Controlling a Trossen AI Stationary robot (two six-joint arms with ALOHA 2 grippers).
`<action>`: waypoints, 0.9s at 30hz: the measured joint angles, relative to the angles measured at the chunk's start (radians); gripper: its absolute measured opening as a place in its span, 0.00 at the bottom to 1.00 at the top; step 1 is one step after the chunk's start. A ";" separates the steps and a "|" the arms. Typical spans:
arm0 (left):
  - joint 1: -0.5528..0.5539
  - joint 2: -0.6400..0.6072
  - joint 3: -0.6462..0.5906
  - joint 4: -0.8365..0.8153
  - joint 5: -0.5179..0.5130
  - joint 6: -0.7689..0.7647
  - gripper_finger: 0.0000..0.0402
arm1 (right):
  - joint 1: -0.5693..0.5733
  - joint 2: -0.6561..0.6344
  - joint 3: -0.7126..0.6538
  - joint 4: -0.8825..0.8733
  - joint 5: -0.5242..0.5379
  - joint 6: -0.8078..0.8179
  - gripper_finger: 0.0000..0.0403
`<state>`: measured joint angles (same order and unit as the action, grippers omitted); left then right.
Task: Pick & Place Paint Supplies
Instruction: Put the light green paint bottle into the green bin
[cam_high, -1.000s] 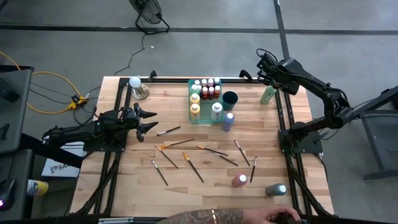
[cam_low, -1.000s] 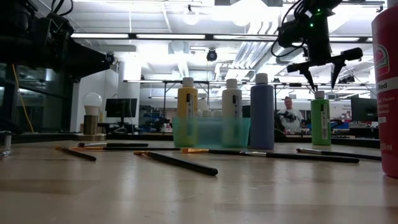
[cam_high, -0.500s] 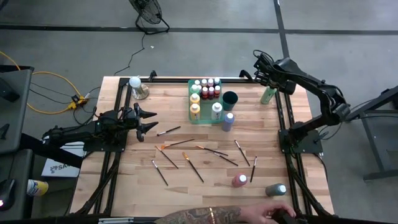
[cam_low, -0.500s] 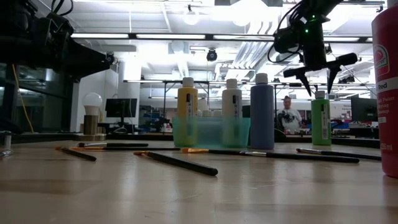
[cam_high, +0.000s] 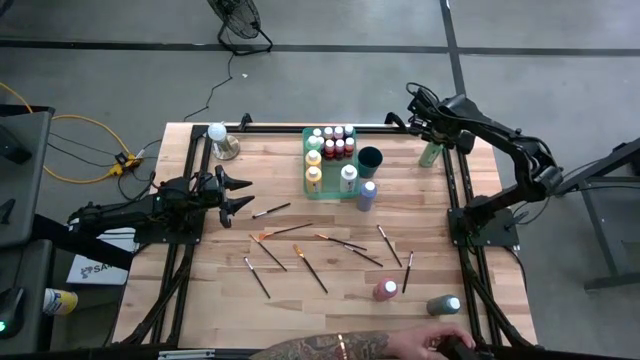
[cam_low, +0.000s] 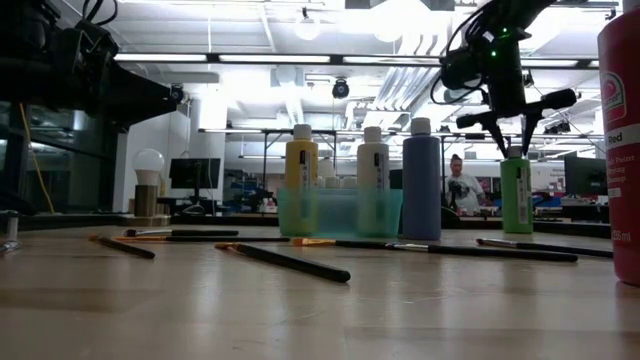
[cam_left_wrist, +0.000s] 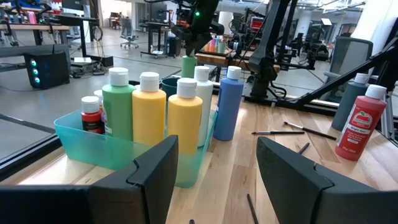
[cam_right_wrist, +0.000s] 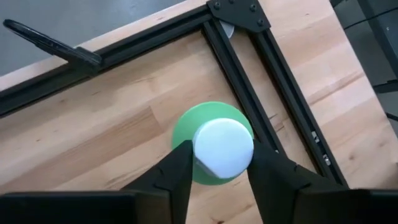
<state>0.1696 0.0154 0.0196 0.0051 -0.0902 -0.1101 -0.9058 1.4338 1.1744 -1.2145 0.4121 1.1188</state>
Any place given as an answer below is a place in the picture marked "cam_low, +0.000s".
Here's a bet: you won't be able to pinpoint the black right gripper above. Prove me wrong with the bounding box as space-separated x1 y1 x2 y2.
455 29 580 160

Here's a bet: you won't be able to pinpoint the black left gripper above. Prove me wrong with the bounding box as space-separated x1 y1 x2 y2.
49 17 180 130

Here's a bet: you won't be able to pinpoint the green large paint bottle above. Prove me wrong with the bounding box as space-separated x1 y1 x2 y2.
499 145 535 235

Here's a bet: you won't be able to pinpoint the blue large paint bottle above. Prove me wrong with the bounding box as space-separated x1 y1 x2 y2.
401 117 443 241

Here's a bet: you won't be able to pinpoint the red large paint bottle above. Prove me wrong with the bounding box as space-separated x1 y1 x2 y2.
597 7 640 287

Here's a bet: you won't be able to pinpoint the white large paint bottle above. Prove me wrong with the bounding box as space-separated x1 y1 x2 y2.
355 125 391 236

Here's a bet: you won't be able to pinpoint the yellow large paint bottle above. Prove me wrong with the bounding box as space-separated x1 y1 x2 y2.
283 123 320 236

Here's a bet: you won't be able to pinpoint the black paintbrush orange bristles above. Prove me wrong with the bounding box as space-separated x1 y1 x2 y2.
214 241 352 285
88 233 157 260
291 236 401 250

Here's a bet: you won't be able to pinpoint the black ceiling track light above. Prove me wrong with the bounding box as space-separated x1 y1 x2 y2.
543 119 572 136

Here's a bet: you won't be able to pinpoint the light bulb on brass base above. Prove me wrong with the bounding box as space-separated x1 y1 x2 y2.
123 148 172 227

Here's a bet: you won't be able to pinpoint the person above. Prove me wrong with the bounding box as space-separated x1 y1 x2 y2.
443 153 487 216

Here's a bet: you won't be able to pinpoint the LED light bar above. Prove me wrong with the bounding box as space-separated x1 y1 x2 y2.
113 51 601 70

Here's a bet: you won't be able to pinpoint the round ceiling lamp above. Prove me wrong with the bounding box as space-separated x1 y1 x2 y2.
293 14 322 42

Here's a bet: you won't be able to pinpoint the translucent teal plastic tray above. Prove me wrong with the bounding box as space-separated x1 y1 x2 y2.
276 187 405 239

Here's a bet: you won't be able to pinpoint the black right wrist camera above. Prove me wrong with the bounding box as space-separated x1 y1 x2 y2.
439 47 485 92

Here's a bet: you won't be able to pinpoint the yellow hanging cable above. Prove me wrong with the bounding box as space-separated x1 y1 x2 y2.
18 102 56 215

